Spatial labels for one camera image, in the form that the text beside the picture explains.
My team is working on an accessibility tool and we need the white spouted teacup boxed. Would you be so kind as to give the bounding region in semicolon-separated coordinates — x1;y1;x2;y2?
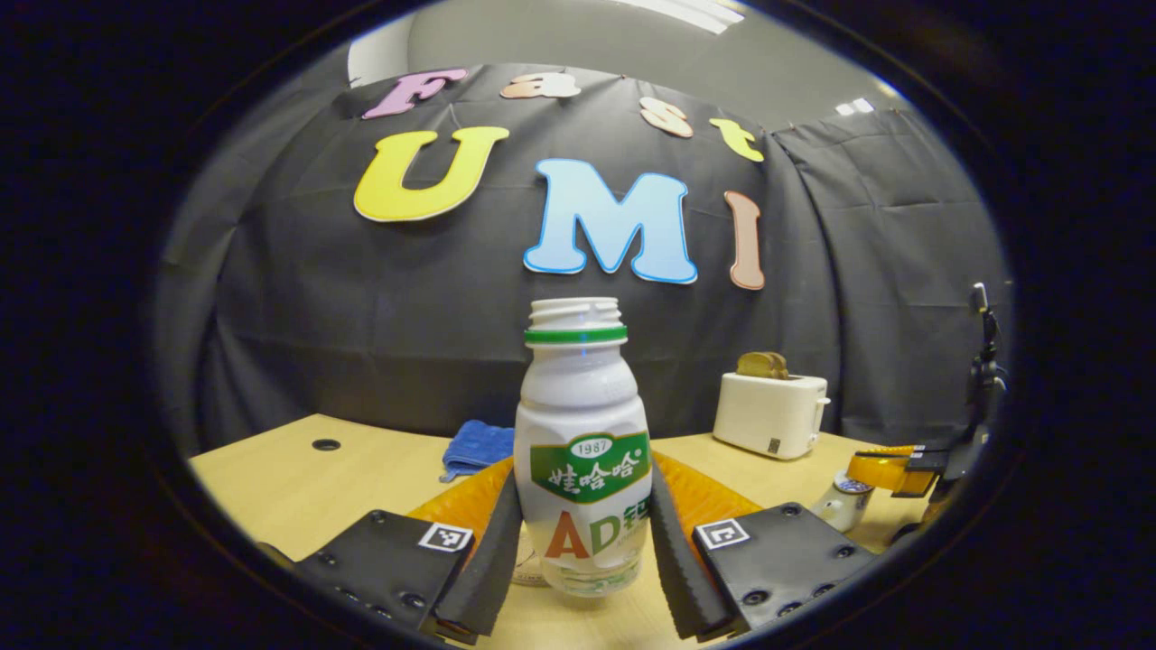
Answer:
810;469;875;535

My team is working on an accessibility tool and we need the white toaster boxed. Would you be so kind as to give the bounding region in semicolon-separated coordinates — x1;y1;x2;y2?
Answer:
713;371;830;461

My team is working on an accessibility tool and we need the black backdrop cloth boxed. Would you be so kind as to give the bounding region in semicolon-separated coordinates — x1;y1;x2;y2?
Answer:
154;61;1014;452

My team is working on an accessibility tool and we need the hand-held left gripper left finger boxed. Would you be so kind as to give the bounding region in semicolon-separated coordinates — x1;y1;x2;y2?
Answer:
294;456;526;646

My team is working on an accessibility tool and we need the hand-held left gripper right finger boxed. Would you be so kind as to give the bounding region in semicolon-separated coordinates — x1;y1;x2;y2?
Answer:
648;450;879;645

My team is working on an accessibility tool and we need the blue folded towel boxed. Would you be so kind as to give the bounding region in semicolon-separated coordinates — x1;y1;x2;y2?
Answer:
440;419;516;484

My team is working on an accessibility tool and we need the brown toast slice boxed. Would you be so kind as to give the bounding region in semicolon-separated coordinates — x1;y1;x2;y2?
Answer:
736;351;791;380

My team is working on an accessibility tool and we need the white water bottle green label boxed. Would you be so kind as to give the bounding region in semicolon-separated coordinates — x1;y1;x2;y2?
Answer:
513;297;653;599

